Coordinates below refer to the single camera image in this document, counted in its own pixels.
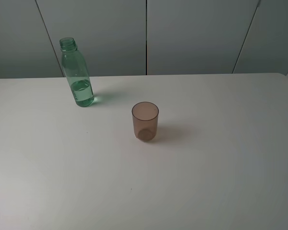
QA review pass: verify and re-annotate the green transparent plastic bottle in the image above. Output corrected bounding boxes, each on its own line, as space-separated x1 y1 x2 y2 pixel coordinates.
60 37 94 107

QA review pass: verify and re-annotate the pink translucent plastic cup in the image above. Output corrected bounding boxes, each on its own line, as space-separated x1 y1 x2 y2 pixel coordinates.
132 102 159 142

